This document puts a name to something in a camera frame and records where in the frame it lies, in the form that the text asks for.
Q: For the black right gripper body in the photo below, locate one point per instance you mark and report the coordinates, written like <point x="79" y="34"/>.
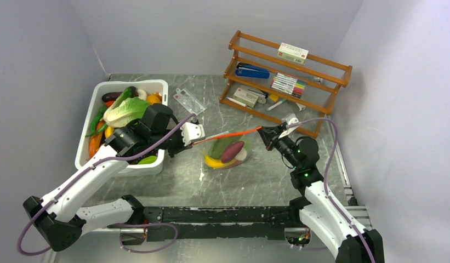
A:
<point x="286" y="146"/>

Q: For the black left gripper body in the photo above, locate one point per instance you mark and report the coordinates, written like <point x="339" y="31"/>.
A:
<point x="174" y="143"/>

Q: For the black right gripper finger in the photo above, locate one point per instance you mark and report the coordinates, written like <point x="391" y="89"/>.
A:
<point x="269" y="141"/>
<point x="274" y="130"/>

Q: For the white mushroom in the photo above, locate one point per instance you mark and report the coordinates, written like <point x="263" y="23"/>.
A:
<point x="242" y="155"/>

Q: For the clear zip top bag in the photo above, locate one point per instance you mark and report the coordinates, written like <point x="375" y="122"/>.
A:
<point x="248" y="136"/>

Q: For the purple sweet potato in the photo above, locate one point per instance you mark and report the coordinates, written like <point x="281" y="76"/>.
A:
<point x="231" y="151"/>

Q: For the green romaine lettuce leaf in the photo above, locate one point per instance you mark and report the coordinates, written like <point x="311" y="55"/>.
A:
<point x="219" y="145"/>

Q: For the yellow banana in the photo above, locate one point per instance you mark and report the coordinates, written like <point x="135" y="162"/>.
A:
<point x="216" y="163"/>

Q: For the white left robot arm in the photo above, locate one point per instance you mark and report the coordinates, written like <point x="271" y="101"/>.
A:
<point x="61" y="217"/>

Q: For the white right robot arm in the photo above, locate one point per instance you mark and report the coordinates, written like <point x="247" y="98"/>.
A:
<point x="344" y="236"/>

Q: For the orange bell pepper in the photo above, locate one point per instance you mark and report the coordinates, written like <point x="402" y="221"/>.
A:
<point x="153" y="99"/>

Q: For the green capped marker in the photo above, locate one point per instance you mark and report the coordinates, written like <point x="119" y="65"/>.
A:
<point x="276" y="104"/>

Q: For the green white cabbage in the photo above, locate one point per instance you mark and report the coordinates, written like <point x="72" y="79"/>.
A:
<point x="130" y="105"/>

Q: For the yellow sticky note block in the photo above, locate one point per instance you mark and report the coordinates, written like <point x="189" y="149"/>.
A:
<point x="272" y="99"/>

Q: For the white correction tape dispenser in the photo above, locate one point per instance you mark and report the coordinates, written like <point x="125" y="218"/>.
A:
<point x="261" y="97"/>

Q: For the packaged protractor ruler set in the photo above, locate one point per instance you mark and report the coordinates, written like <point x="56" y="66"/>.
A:
<point x="189" y="102"/>

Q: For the white plastic bin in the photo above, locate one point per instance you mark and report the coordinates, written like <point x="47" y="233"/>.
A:
<point x="149" y="86"/>

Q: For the white marker pen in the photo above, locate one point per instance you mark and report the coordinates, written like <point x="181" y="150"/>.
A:
<point x="236" y="102"/>

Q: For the coloured marker set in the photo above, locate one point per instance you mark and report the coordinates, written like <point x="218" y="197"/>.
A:
<point x="289" y="85"/>

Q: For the wooden desk shelf rack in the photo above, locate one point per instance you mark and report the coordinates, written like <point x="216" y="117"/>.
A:
<point x="310" y="82"/>

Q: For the white green box lower shelf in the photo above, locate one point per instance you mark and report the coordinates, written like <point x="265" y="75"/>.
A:
<point x="245" y="97"/>

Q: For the white green box shelf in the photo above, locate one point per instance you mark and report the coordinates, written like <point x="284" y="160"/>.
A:
<point x="245" y="97"/>
<point x="292" y="53"/>

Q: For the dark eggplant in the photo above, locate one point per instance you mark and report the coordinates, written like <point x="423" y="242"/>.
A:
<point x="112" y="96"/>

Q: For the green chili pepper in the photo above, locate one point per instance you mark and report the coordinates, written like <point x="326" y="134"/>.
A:
<point x="93" y="130"/>

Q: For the orange carrot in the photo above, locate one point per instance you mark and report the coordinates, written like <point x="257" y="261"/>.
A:
<point x="95" y="140"/>

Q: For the blue stapler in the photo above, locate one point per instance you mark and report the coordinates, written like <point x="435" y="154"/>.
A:
<point x="249" y="70"/>

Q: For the white green box top shelf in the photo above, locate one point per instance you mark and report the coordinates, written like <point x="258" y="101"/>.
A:
<point x="292" y="53"/>

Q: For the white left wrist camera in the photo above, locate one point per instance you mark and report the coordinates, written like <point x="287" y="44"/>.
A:
<point x="192" y="133"/>

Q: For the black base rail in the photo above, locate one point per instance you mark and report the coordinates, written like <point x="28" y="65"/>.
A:
<point x="270" y="222"/>

